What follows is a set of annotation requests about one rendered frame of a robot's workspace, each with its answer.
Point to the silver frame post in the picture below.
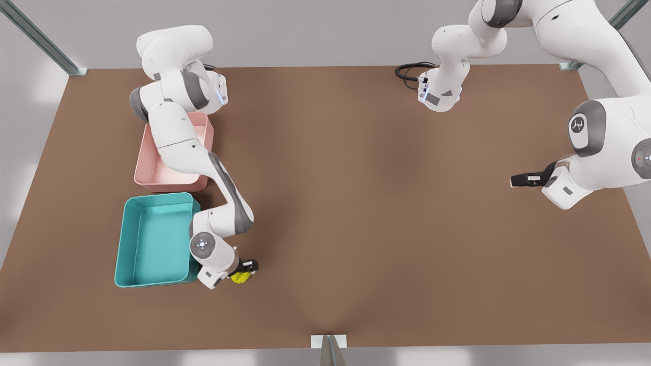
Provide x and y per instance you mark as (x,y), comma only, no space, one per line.
(610,30)
(43,40)
(329,351)

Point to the small yellow object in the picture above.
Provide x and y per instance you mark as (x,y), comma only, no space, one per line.
(241,277)

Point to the pink plastic tray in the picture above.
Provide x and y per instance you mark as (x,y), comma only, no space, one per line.
(173,173)

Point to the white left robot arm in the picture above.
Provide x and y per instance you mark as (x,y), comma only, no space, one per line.
(600,46)

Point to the teal plastic tray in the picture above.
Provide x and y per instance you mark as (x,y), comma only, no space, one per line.
(152,239)

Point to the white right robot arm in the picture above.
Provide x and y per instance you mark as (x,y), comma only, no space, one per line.
(178,132)

